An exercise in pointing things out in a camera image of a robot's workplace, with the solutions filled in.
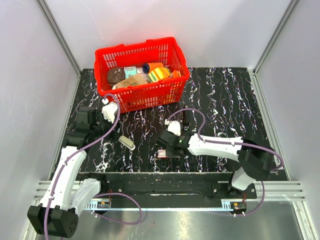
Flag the yellow green sponge pack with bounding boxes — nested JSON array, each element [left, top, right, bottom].
[[148, 67, 171, 83]]

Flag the purple cable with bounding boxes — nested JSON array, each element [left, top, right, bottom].
[[166, 107, 285, 217], [43, 93, 144, 240]]

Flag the red white staple box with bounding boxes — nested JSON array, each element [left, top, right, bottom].
[[157, 149, 176, 159]]

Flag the teal white small box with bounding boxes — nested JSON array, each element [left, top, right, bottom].
[[123, 66, 138, 79]]

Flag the aluminium frame rail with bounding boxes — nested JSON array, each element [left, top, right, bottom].
[[32, 181, 307, 212]]

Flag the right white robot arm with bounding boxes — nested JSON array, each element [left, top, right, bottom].
[[156, 121, 274, 198]]

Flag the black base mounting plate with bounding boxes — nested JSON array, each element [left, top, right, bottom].
[[76, 172, 254, 198]]

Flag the black stapler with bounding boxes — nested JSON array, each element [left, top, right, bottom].
[[182, 110, 191, 132]]

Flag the orange tube blue cap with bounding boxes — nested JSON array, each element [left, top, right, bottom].
[[142, 62, 164, 74]]

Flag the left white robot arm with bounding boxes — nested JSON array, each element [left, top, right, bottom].
[[27, 100, 121, 239]]

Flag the beige and white stapler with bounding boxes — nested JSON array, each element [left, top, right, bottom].
[[118, 135, 136, 151]]

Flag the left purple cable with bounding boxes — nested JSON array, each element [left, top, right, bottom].
[[43, 93, 144, 240]]

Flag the brown cardboard box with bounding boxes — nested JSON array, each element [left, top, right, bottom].
[[115, 73, 148, 89]]

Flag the red plastic shopping basket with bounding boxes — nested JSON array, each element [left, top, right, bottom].
[[94, 37, 190, 113]]

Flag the orange snack packet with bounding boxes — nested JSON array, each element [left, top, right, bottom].
[[164, 70, 181, 80]]

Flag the brown round bun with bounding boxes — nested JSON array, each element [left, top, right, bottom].
[[107, 67, 126, 85]]

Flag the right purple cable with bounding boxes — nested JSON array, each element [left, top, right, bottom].
[[166, 107, 285, 217]]

